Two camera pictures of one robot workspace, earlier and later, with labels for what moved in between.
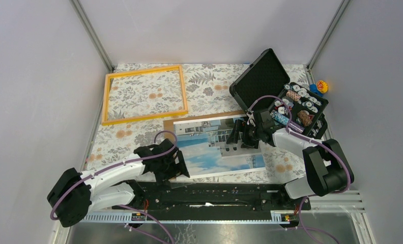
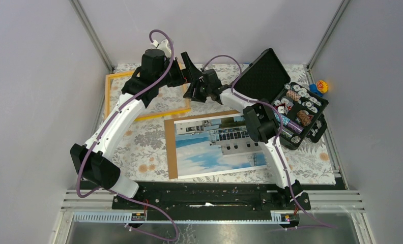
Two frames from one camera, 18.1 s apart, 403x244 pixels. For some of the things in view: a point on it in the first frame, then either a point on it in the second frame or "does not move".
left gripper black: (163, 178) → (194, 72)
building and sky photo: (203, 144) does not move
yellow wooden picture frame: (107, 88) does not move
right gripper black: (238, 126) → (196, 96)
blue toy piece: (313, 88) does not move
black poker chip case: (264, 84) does not move
